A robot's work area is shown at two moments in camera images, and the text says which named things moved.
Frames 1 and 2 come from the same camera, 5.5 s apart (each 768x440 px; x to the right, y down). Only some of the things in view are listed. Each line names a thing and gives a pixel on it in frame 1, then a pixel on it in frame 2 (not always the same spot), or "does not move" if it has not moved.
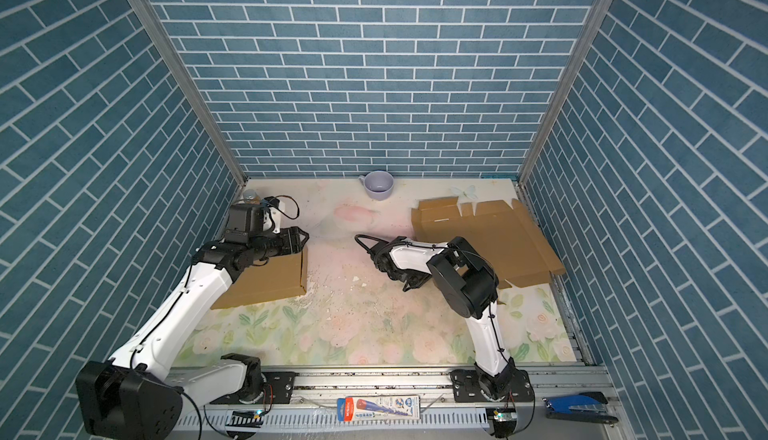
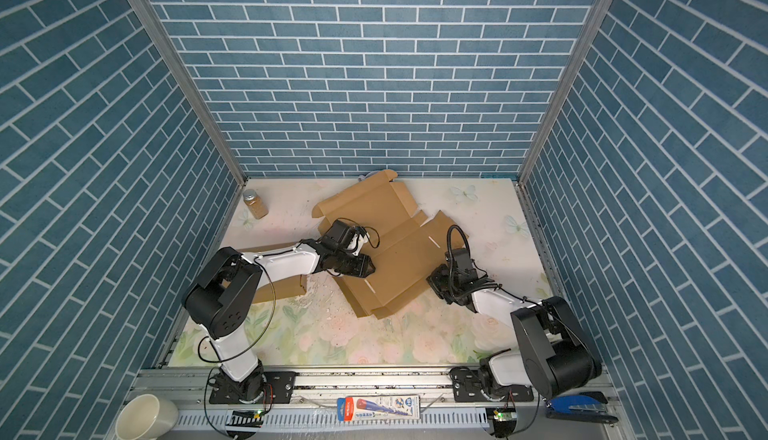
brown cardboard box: (501, 229) -> (405, 246)
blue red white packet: (383, 407) does not move
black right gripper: (411, 286) -> (433, 279)
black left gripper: (291, 240) -> (362, 266)
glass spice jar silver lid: (251, 197) does not move
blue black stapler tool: (589, 407) does not move
